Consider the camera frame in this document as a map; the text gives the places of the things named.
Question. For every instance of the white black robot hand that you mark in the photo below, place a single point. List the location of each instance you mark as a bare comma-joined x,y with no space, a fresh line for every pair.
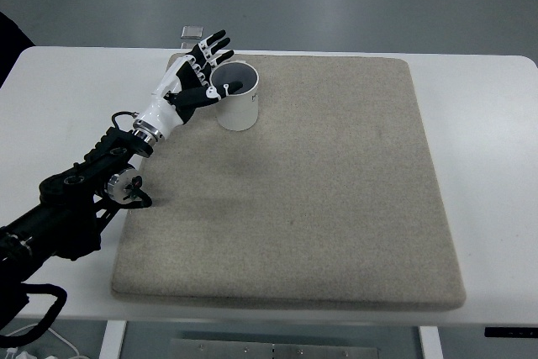
180,91

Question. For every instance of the white ribbed cup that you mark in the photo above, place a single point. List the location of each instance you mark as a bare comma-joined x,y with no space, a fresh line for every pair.
238,111

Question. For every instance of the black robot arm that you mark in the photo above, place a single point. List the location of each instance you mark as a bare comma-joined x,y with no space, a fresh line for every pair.
76,205

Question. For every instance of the beige fabric mat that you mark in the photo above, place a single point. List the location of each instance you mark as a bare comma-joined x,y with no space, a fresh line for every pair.
329,201

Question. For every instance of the white table leg left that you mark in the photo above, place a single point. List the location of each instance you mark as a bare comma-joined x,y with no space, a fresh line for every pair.
113,339

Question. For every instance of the white table leg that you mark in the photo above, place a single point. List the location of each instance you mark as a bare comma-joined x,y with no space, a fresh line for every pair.
113,339
430,342

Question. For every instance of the white power adapter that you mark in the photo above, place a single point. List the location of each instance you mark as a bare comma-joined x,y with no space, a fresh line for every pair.
15,353

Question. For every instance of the white table leg right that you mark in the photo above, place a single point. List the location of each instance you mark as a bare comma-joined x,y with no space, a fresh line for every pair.
430,342

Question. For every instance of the black desk control panel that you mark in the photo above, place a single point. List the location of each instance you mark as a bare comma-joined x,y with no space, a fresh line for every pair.
511,332

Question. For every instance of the clear plastic bracket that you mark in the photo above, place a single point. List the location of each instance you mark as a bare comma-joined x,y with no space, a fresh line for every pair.
191,35

